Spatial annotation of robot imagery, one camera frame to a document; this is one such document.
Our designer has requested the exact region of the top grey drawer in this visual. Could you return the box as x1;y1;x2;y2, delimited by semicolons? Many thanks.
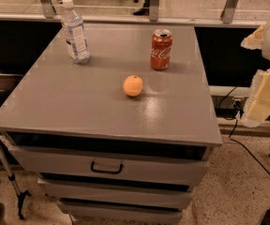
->
8;145;209;186

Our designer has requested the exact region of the black power cable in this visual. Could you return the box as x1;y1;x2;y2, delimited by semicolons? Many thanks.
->
217;84;270;210

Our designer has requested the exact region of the grey drawer cabinet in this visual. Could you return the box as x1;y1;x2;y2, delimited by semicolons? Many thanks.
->
0;24;221;213

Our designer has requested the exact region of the red cola can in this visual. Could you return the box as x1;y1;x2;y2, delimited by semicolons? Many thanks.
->
150;29;173;70

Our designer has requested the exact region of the bottom grey drawer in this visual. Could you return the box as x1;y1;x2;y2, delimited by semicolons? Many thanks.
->
57;201;182;224

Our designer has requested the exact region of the wall power outlet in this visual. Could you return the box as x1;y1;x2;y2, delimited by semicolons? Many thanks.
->
232;98;242;111

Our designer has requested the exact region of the metal railing post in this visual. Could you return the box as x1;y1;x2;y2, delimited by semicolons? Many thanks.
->
40;0;56;19
220;0;239;23
149;0;159;22

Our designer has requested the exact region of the metal tripod leg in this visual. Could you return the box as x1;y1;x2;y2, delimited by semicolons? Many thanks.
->
0;145;30;220

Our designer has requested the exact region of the black drawer handle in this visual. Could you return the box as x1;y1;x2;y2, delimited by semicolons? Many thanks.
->
90;161;124;174

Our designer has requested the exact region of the middle grey drawer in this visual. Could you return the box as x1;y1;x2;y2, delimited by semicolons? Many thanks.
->
37;179;192;210

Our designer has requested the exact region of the right metal railing post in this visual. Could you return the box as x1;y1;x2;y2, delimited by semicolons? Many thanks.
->
220;0;239;23

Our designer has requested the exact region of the clear blue plastic water bottle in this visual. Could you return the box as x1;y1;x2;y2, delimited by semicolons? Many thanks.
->
61;0;90;64

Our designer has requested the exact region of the grey drawer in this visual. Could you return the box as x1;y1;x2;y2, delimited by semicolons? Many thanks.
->
8;145;209;186
37;179;192;210
57;201;182;224

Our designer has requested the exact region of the left metal railing post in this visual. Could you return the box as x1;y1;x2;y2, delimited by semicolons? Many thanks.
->
40;0;56;19

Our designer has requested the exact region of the person's black shoe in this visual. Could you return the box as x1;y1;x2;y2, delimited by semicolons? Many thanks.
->
134;7;149;16

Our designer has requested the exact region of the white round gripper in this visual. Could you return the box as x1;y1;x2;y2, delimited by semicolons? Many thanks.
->
241;19;270;128

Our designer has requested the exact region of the orange fruit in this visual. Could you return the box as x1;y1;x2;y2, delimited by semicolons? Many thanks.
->
123;75;143;97

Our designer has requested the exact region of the middle metal railing post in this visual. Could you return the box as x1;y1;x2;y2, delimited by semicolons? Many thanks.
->
149;0;159;22

